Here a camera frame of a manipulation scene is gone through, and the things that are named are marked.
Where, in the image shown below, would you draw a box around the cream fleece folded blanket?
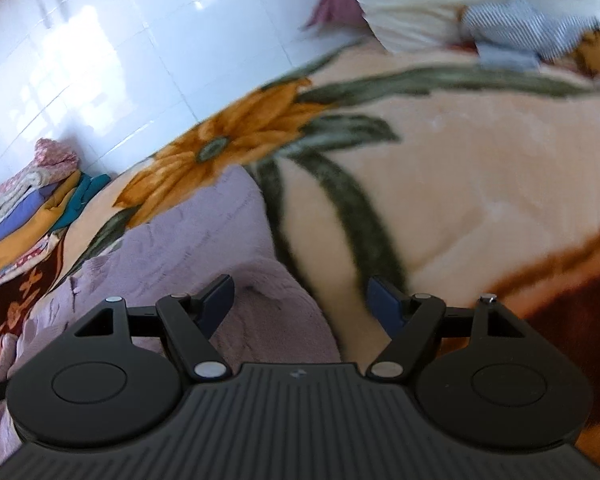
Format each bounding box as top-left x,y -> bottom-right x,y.
0,167 -> 76,228

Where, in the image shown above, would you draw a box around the orange folded blanket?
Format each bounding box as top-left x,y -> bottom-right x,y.
0,172 -> 84,272

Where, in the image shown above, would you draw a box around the lilac knit sweater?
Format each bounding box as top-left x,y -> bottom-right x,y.
0,165 -> 343,456

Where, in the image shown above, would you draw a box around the floral plush blanket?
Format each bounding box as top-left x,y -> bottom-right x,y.
0,25 -> 600,461

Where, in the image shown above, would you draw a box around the pink floral folded quilt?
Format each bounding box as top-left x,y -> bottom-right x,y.
0,138 -> 81,221

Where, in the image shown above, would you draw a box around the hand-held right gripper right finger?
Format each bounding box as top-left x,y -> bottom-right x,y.
366,275 -> 528,381

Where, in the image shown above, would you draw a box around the purple folded blanket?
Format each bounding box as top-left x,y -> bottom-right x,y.
0,180 -> 76,261

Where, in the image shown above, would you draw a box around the red patterned folded sheet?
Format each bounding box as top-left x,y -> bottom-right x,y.
0,232 -> 65,287

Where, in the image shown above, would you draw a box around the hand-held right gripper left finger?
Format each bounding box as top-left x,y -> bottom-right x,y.
74,274 -> 236,381

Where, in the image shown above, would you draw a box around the grey striped cloth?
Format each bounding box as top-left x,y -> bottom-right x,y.
459,0 -> 600,72

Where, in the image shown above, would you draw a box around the teal folded cloth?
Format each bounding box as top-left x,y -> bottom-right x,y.
50,174 -> 112,231

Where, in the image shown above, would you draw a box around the maroon pillow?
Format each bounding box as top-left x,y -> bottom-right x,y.
302,0 -> 377,37

